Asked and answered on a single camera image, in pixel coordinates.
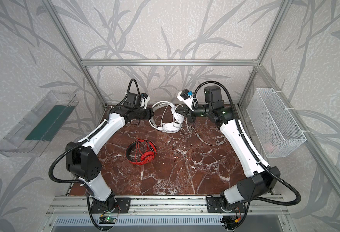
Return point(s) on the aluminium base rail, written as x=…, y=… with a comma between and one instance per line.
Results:
x=158, y=205

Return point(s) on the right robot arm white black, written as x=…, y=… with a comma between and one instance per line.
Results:
x=212, y=100

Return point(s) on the pink object in basket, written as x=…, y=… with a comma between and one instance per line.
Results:
x=269, y=147

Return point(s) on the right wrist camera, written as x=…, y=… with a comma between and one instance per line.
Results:
x=188, y=98

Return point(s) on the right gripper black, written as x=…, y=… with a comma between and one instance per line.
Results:
x=189, y=110

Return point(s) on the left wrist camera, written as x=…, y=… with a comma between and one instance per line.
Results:
x=144, y=100

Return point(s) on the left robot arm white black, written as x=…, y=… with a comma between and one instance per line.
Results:
x=82, y=157

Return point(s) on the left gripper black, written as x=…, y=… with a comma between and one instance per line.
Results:
x=144, y=114

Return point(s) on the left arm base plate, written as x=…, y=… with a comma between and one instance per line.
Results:
x=119, y=205

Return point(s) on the white wire mesh basket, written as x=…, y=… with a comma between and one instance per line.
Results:
x=274, y=123

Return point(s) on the red black headphones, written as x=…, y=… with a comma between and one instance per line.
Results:
x=141, y=152

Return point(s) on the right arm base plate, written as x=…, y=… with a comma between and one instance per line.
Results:
x=215, y=205

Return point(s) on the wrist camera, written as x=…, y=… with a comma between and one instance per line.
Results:
x=144, y=100
x=188, y=98

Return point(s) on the white headphones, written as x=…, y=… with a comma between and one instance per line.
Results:
x=170, y=121

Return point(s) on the clear plastic wall tray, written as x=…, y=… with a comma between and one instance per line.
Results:
x=32, y=135

